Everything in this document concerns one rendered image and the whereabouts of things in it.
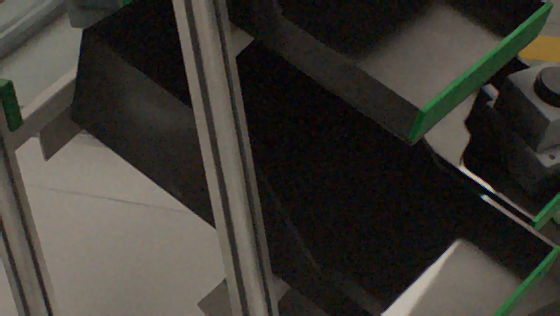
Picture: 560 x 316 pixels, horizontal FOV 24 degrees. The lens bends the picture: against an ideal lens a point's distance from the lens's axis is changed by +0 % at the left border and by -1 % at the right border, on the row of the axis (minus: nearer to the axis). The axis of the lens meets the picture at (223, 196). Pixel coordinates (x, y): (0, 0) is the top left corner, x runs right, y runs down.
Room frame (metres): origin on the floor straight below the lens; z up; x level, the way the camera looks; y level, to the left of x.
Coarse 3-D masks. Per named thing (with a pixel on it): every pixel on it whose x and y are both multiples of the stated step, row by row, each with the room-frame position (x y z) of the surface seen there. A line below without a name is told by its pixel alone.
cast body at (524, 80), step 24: (528, 72) 0.75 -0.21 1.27; (552, 72) 0.74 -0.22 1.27; (480, 96) 0.78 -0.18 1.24; (504, 96) 0.74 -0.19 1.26; (528, 96) 0.73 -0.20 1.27; (552, 96) 0.72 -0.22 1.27; (480, 120) 0.76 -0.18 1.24; (504, 120) 0.74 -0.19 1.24; (528, 120) 0.72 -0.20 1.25; (552, 120) 0.71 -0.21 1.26; (504, 144) 0.74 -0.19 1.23; (528, 144) 0.72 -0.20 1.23; (552, 144) 0.72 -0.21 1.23; (504, 168) 0.74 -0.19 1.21; (528, 168) 0.72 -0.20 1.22; (552, 168) 0.71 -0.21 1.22; (528, 192) 0.72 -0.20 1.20
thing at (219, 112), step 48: (192, 0) 0.61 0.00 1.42; (192, 48) 0.61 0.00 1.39; (192, 96) 0.61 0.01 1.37; (240, 96) 0.62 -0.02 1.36; (0, 144) 0.71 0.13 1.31; (240, 144) 0.61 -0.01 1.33; (0, 192) 0.70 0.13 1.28; (240, 192) 0.60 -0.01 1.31; (0, 240) 0.71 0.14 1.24; (240, 240) 0.60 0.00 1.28; (48, 288) 0.71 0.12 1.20; (240, 288) 0.61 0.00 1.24
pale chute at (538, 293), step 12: (552, 216) 0.80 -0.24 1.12; (552, 228) 0.80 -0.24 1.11; (552, 240) 0.80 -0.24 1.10; (552, 264) 0.80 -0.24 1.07; (552, 276) 0.81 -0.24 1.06; (540, 288) 0.79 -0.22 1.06; (552, 288) 0.80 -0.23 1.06; (528, 300) 0.78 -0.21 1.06; (540, 300) 0.78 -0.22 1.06; (552, 300) 0.79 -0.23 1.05; (516, 312) 0.77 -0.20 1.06; (528, 312) 0.77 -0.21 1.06
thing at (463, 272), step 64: (128, 64) 0.69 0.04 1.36; (256, 64) 0.79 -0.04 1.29; (128, 128) 0.70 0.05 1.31; (192, 128) 0.66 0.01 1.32; (256, 128) 0.74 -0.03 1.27; (320, 128) 0.74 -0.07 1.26; (384, 128) 0.72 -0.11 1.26; (192, 192) 0.67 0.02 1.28; (320, 192) 0.69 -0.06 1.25; (384, 192) 0.70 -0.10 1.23; (448, 192) 0.69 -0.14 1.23; (320, 256) 0.64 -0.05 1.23; (384, 256) 0.65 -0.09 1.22; (448, 256) 0.65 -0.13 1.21; (512, 256) 0.65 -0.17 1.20
